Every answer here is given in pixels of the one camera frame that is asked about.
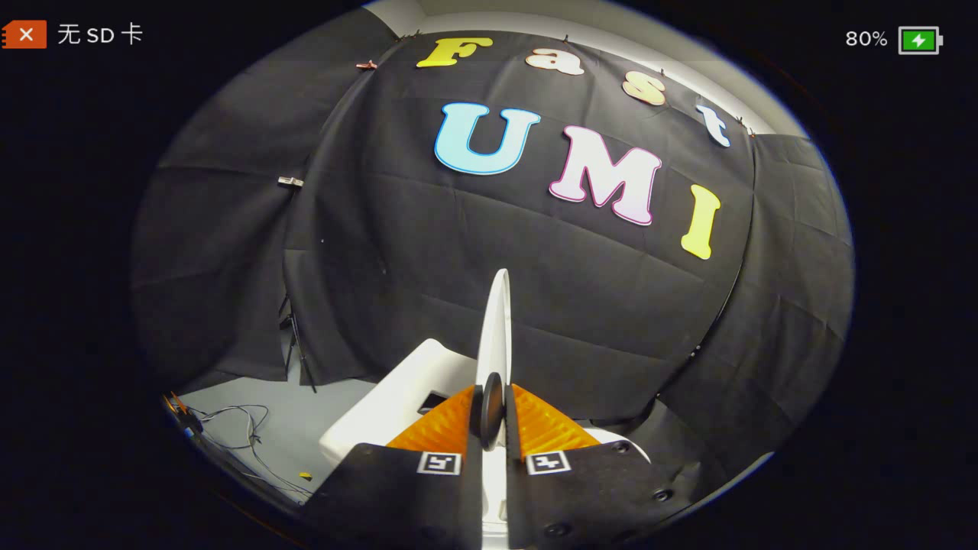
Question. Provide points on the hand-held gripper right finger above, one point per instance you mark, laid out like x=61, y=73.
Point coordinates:
x=588, y=496

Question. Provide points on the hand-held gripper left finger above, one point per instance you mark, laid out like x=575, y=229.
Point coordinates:
x=405, y=504

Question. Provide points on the white toilet bowl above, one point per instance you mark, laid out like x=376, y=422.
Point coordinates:
x=623, y=444

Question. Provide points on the black stand legs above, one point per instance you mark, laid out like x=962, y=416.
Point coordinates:
x=294, y=344

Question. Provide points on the black backdrop cloth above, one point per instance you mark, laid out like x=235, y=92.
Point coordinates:
x=428, y=267

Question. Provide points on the silver clamp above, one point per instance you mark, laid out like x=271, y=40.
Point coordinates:
x=290, y=182

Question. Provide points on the red clamp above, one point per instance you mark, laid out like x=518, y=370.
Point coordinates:
x=367, y=66

